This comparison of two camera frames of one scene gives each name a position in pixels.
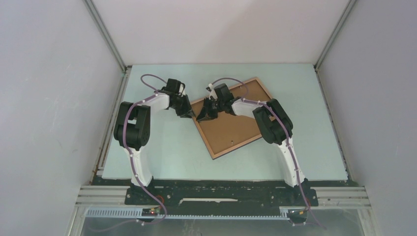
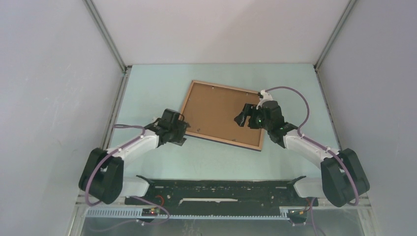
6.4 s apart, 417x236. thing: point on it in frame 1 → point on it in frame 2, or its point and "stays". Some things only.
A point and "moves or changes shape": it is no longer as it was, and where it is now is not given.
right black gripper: (203, 116) → (251, 111)
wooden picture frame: (227, 132) moves or changes shape
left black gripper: (187, 111) → (181, 127)
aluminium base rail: (112, 199) stays
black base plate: (222, 192) stays
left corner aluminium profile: (105, 34) stays
